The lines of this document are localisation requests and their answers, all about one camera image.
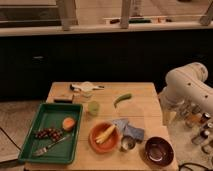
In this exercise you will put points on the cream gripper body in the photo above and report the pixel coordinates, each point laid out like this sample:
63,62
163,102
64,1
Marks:
166,116

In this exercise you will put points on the green chili pepper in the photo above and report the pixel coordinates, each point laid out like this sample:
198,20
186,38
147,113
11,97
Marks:
121,98

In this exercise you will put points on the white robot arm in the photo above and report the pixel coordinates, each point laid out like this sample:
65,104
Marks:
186,84

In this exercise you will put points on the small metal cup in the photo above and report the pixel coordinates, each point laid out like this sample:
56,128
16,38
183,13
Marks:
127,143

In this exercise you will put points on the green plastic cup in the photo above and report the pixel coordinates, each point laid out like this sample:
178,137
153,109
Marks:
93,108

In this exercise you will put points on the spice jar rack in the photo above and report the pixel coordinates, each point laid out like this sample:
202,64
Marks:
194,123

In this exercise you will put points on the dark purple bowl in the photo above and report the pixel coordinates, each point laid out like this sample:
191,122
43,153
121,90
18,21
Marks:
159,151

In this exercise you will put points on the blue cloth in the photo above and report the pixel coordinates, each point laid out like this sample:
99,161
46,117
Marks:
127,129

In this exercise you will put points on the orange fruit half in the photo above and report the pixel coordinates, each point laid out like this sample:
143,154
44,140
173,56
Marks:
68,123

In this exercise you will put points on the green plastic tray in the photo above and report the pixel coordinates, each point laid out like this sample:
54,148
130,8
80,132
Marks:
51,115

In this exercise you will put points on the bunch of dark grapes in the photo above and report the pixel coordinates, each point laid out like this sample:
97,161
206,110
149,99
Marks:
52,133

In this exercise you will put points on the metal fork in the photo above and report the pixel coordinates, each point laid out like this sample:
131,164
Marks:
45,149

